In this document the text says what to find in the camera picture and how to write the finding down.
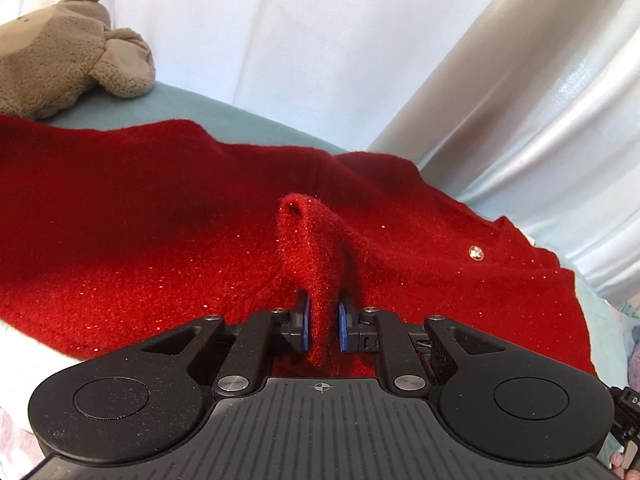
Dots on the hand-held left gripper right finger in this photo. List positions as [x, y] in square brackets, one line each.
[344, 330]

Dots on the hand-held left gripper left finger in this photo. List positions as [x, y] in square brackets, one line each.
[306, 327]

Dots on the red knitted sweater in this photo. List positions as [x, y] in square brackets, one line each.
[150, 235]

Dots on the person's right hand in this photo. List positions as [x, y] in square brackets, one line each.
[626, 466]

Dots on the pink patterned cloth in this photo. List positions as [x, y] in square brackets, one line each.
[627, 320]

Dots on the teal bed sheet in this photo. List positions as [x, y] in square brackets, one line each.
[200, 106]

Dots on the white curtain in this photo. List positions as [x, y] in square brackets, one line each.
[300, 35]

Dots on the grey-brown plush toy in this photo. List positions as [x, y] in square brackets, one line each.
[55, 55]

